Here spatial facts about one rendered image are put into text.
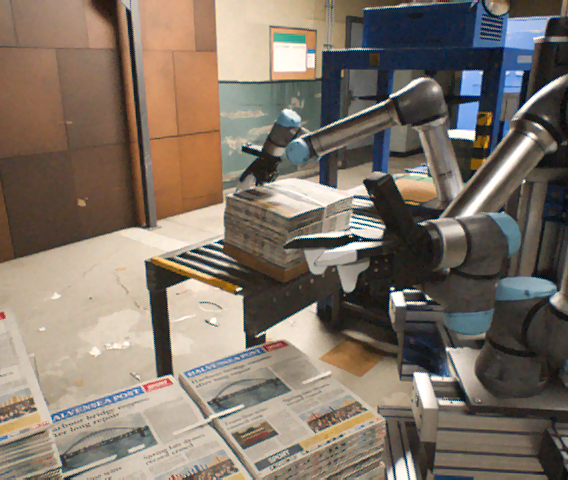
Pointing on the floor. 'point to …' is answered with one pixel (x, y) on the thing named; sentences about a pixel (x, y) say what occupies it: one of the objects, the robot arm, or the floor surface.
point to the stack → (225, 425)
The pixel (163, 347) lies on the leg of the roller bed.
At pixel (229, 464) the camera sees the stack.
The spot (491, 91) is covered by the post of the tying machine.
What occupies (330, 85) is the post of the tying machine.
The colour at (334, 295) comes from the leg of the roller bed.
